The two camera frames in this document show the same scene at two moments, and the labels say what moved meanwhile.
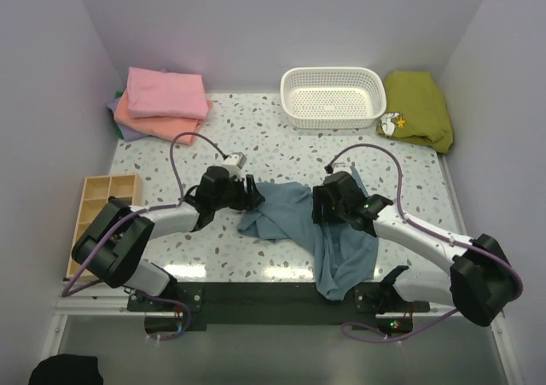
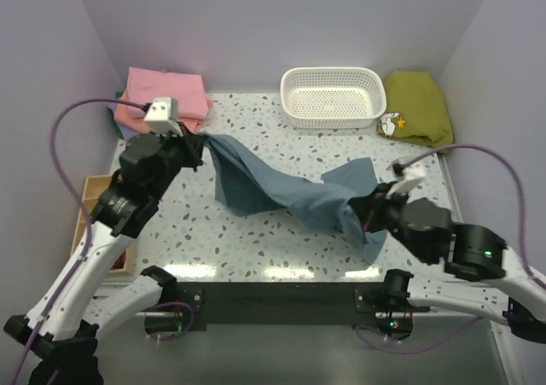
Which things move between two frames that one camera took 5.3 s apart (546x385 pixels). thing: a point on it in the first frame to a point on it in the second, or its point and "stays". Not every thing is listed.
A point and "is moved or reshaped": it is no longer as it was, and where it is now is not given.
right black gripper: x=321 y=197 to x=367 y=204
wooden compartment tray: x=97 y=189 stays
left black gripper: x=250 y=199 to x=193 y=143
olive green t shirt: x=415 y=109 stays
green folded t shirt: x=118 y=131 stays
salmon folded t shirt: x=179 y=131 stays
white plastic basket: x=333 y=97 stays
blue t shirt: x=345 y=253 is moved or reshaped
